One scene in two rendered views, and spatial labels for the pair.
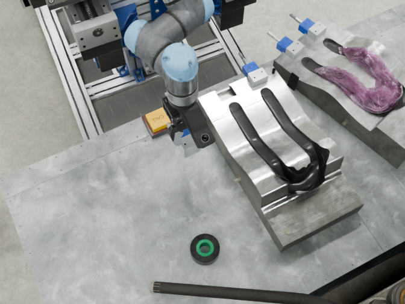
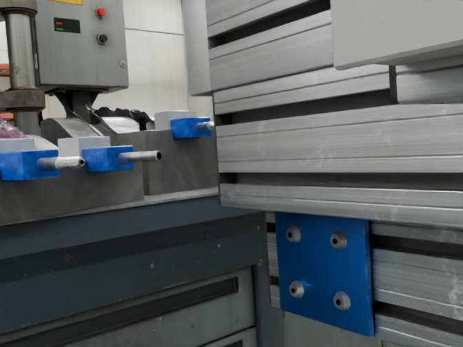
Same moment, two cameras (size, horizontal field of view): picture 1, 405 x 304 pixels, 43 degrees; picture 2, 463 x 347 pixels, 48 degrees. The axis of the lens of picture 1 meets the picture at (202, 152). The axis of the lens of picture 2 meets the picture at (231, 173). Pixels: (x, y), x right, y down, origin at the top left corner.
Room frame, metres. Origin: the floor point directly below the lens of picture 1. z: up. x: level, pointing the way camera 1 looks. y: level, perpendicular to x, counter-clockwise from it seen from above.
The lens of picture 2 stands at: (1.65, -0.28, 0.86)
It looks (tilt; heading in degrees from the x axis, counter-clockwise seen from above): 3 degrees down; 166
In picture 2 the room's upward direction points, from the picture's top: 4 degrees counter-clockwise
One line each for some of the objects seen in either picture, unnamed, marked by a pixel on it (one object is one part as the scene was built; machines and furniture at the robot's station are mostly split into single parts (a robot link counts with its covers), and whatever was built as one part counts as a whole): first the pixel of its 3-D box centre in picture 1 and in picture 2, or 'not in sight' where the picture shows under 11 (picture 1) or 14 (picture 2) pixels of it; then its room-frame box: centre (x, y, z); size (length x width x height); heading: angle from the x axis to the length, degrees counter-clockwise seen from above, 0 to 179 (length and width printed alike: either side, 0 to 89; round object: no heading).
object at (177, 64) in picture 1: (179, 69); not in sight; (0.67, 0.05, 1.25); 0.09 x 0.08 x 0.11; 46
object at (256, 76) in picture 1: (249, 68); (195, 127); (0.92, -0.15, 0.89); 0.13 x 0.05 x 0.05; 27
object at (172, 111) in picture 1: (181, 105); not in sight; (0.67, 0.05, 1.09); 0.09 x 0.08 x 0.12; 27
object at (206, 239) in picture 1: (205, 249); not in sight; (0.38, -0.01, 0.82); 0.08 x 0.08 x 0.04
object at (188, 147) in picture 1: (181, 131); not in sight; (0.68, 0.06, 0.93); 0.13 x 0.05 x 0.05; 27
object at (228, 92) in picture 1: (225, 96); not in sight; (0.84, -0.07, 0.87); 0.05 x 0.05 x 0.04; 27
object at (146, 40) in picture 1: (155, 40); not in sight; (0.75, 0.11, 1.25); 0.11 x 0.11 x 0.08; 46
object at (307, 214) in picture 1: (277, 149); (135, 149); (0.65, -0.21, 0.87); 0.50 x 0.26 x 0.14; 27
